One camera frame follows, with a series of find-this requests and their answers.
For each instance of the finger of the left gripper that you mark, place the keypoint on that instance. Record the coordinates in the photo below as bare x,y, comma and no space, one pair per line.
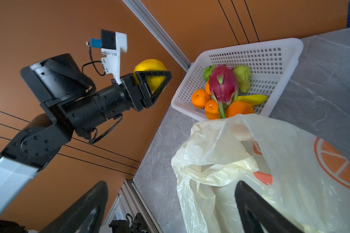
157,82

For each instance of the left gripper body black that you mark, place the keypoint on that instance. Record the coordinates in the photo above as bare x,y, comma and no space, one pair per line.
139,93

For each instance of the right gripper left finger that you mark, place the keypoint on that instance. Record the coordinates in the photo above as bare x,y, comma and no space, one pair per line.
85,215

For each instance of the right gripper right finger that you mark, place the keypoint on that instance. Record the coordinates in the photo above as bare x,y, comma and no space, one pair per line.
258,216

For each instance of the orange fruit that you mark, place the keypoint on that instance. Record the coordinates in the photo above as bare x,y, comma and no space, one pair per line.
211,110
200,98
239,108

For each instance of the yellowish translucent plastic bag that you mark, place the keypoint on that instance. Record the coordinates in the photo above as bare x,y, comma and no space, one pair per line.
301,175

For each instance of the pink dragon fruit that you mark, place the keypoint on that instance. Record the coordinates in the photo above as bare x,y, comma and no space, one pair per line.
224,87

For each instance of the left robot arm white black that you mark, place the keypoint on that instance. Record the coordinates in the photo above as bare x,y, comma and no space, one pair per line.
72,105

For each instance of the yellow banana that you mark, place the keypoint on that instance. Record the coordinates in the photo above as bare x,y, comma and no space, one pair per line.
253,100

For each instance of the white perforated plastic basket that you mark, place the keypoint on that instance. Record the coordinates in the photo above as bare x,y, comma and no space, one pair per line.
263,68

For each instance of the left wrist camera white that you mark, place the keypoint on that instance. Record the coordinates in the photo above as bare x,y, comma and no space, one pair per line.
112,45

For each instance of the left aluminium corner post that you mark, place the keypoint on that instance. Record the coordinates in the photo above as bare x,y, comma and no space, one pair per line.
147,19

